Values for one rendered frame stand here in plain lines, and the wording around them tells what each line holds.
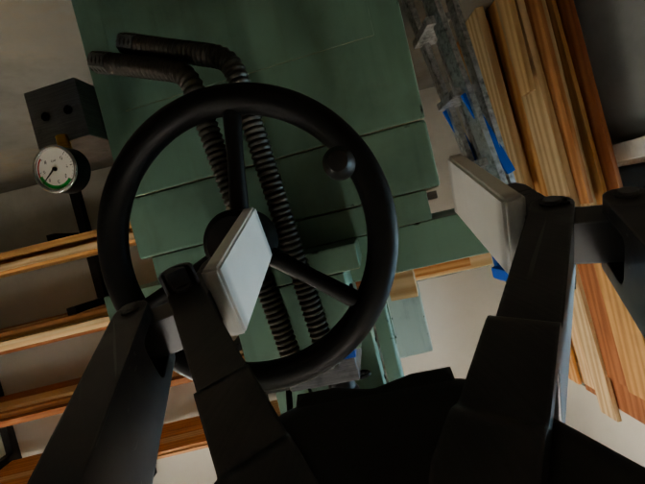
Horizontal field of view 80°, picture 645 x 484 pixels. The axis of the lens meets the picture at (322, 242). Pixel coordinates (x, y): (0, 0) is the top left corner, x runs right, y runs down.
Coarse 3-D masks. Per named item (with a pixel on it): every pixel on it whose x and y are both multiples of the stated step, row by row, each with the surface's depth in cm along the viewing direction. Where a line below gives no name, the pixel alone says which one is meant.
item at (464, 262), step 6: (462, 258) 66; (468, 258) 66; (438, 264) 67; (444, 264) 67; (450, 264) 66; (456, 264) 66; (462, 264) 66; (468, 264) 66; (414, 270) 67; (420, 270) 67; (426, 270) 67; (432, 270) 67; (438, 270) 67; (444, 270) 67; (420, 276) 67
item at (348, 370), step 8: (352, 352) 45; (360, 352) 52; (344, 360) 46; (352, 360) 45; (360, 360) 50; (336, 368) 46; (344, 368) 46; (352, 368) 46; (360, 368) 48; (320, 376) 46; (328, 376) 46; (336, 376) 46; (344, 376) 46; (352, 376) 46; (304, 384) 46; (312, 384) 46; (320, 384) 46; (328, 384) 46; (272, 392) 50
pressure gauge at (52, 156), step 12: (60, 144) 52; (36, 156) 50; (48, 156) 50; (60, 156) 50; (72, 156) 50; (84, 156) 53; (36, 168) 51; (48, 168) 51; (60, 168) 50; (72, 168) 50; (84, 168) 52; (36, 180) 51; (48, 180) 51; (60, 180) 51; (72, 180) 50; (84, 180) 52; (60, 192) 51; (72, 192) 52
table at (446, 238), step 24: (432, 216) 59; (456, 216) 51; (360, 240) 53; (408, 240) 52; (432, 240) 51; (456, 240) 51; (312, 264) 44; (336, 264) 44; (360, 264) 44; (408, 264) 52; (432, 264) 52; (144, 288) 57
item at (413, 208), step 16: (416, 192) 51; (352, 208) 52; (400, 208) 52; (416, 208) 51; (304, 224) 53; (320, 224) 53; (336, 224) 53; (352, 224) 53; (400, 224) 52; (304, 240) 54; (320, 240) 53; (336, 240) 53; (160, 256) 56; (176, 256) 56; (192, 256) 56; (160, 272) 56
